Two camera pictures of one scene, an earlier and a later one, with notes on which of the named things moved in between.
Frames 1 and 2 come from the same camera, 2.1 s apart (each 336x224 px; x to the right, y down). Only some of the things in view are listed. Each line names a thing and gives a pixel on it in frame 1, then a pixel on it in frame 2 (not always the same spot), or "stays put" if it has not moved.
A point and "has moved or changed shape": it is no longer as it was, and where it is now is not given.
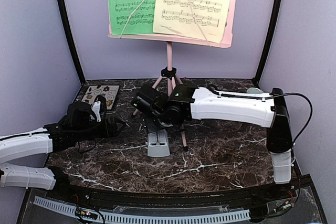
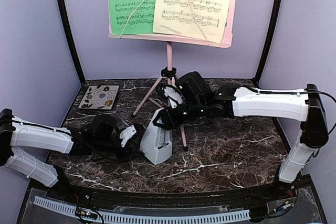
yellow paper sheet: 195,4 stays put
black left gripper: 112,126 -> 126,157
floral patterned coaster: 109,91 stays put
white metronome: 158,144 has moved or changed shape
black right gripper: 150,126 -> 174,123
